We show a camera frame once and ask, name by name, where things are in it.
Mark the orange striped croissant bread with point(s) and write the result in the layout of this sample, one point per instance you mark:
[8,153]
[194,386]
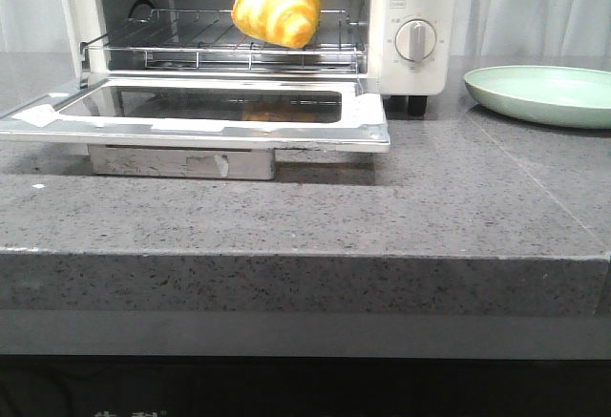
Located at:
[286,23]

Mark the open glass oven door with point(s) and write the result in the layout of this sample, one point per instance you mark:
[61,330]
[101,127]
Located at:
[205,112]

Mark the lower grey oven knob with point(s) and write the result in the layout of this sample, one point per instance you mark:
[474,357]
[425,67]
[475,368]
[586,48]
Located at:
[415,40]

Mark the white toaster oven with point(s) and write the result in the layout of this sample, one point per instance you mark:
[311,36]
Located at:
[413,68]

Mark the white curtain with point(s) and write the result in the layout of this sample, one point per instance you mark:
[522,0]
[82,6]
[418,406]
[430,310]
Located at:
[480,27]

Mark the light green round plate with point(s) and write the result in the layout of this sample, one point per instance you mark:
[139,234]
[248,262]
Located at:
[550,95]

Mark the white oven door handle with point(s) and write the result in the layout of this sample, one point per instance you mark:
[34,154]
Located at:
[182,162]

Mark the metal wire oven rack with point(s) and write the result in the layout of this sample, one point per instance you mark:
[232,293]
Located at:
[206,42]

